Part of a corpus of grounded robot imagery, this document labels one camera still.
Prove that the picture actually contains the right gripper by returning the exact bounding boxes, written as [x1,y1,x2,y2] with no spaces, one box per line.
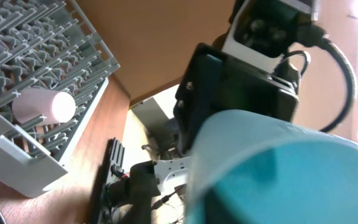
[173,43,300,154]

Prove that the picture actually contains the blue plastic cup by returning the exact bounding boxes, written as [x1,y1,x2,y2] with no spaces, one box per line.
[185,110,358,223]

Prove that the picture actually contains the pink plastic cup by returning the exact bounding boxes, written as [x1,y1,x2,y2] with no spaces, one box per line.
[12,88,76,125]

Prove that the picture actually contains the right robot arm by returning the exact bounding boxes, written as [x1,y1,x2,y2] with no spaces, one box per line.
[91,43,302,223]

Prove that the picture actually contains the grey dishwasher rack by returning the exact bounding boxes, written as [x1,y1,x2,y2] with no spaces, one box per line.
[0,0,120,198]

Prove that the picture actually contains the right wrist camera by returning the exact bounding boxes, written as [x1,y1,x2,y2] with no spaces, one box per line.
[221,0,318,73]

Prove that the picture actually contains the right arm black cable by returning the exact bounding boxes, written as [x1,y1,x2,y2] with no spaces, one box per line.
[275,24,358,133]

